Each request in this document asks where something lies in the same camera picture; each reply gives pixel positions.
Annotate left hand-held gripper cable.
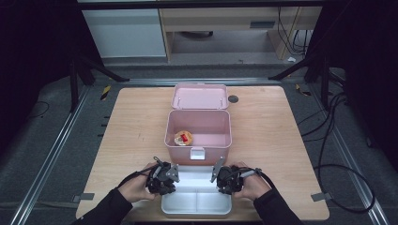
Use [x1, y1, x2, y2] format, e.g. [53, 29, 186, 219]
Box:
[116, 157, 165, 189]

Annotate grey table bracket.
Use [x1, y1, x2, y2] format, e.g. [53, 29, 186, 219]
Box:
[310, 191, 333, 203]
[71, 192, 96, 203]

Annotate right hand-held gripper cable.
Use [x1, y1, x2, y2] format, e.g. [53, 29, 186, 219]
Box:
[238, 92, 376, 215]

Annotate person's right hand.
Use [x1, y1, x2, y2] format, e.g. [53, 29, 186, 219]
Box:
[232, 161, 272, 202]

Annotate thin black floor cable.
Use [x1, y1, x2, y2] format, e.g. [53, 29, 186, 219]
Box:
[25, 99, 51, 121]

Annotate black metal stand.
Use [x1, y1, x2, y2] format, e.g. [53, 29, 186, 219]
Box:
[268, 51, 333, 111]
[69, 51, 131, 114]

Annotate hand-held gripper cable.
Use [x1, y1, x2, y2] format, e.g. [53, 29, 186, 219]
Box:
[238, 92, 376, 215]
[116, 157, 165, 189]

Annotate white cabinet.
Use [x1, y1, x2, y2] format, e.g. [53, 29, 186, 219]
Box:
[81, 8, 167, 59]

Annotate metal floor rail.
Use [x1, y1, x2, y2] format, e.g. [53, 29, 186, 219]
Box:
[124, 77, 283, 86]
[8, 84, 92, 225]
[307, 83, 391, 225]

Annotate person's left hand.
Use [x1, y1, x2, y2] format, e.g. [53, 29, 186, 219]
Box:
[117, 161, 159, 203]

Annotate toy pastry with red topping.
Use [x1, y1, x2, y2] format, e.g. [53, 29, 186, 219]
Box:
[174, 129, 194, 147]

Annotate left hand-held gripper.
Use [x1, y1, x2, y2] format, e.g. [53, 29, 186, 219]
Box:
[145, 157, 181, 197]

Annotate pink storage box with lid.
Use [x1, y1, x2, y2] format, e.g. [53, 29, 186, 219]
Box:
[164, 82, 233, 166]

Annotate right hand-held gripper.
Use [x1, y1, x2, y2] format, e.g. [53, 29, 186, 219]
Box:
[209, 156, 245, 196]

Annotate light wooden desk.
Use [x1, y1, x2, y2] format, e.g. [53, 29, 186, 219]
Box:
[158, 6, 323, 62]

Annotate black cables under desk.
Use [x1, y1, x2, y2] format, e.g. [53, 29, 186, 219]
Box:
[276, 6, 314, 57]

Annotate white divided tray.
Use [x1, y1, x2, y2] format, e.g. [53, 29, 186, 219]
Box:
[161, 164, 233, 217]

